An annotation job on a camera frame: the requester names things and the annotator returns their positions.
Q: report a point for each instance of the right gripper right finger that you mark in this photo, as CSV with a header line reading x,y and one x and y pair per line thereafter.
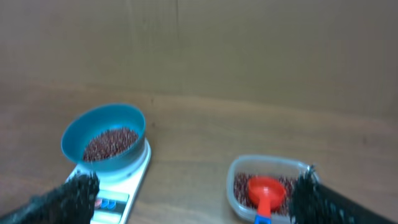
x,y
314,203

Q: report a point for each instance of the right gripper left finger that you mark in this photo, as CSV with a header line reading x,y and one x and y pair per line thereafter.
x,y
71,203

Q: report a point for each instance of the red measuring scoop blue handle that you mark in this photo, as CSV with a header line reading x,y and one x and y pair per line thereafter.
x,y
268,194

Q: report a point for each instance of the white digital kitchen scale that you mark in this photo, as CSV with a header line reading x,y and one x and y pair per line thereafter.
x,y
118,189

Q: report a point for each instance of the blue metal bowl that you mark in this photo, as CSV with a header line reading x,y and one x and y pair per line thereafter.
x,y
96,121

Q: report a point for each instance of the red beans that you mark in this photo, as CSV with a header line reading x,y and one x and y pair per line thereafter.
x,y
110,143

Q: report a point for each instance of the clear plastic food container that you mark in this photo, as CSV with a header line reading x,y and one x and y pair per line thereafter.
x,y
259,165

